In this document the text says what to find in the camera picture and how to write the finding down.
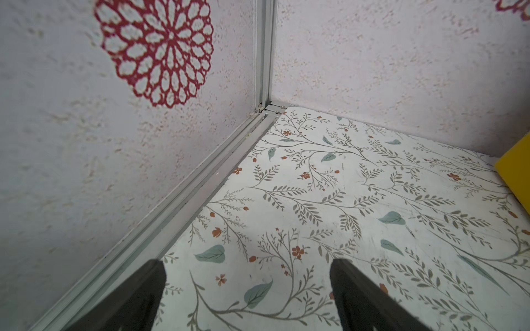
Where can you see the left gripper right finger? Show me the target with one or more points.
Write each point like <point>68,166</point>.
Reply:
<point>362,305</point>

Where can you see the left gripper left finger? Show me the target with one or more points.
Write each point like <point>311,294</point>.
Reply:
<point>132,305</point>

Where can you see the yellow block behind cabinet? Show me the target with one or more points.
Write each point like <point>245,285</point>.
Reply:
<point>514,169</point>

